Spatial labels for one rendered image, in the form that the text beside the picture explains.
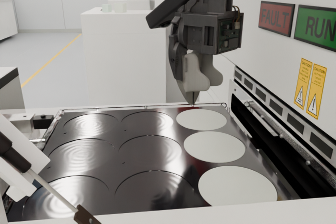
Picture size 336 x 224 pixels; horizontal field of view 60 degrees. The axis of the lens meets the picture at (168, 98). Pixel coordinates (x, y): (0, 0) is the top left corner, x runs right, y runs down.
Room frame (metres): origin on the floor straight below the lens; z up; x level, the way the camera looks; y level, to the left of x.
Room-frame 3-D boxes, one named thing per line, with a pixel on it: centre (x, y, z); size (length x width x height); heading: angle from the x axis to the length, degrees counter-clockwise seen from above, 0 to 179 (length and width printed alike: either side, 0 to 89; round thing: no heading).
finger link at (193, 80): (0.44, -0.04, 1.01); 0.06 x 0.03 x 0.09; 47
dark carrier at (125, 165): (0.41, 0.03, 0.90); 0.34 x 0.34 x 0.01; 6
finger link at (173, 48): (0.45, -0.02, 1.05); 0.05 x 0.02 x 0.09; 137
